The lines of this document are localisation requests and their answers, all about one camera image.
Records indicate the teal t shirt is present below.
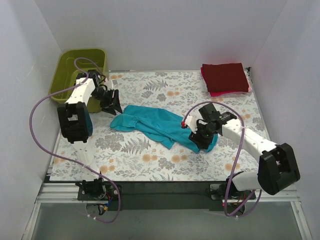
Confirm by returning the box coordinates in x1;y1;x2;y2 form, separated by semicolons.
109;104;218;155

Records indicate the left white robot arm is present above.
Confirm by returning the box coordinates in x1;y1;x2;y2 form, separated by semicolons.
57;69;123;181

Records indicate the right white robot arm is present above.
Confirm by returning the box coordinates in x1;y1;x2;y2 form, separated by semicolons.
181;103;301;199

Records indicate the pink folded t shirt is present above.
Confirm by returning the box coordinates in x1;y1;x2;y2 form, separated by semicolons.
199;66;252;97

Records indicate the olive green plastic basket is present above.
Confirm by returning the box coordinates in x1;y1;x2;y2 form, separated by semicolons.
49;48;107;115

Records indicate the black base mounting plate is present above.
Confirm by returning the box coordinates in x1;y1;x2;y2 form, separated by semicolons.
76;181;257;212

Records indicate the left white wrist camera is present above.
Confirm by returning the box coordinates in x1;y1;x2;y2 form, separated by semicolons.
103;79;118;91

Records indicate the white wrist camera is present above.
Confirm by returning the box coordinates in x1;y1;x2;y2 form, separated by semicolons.
181;115;198;133
103;79;118;91

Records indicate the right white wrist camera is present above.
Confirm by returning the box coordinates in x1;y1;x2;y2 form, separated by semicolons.
181;115;198;133

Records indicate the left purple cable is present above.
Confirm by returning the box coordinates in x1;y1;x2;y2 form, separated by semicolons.
28;57;123;224

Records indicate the aluminium frame rail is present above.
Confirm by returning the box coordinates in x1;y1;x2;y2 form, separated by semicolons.
36;182;79;203

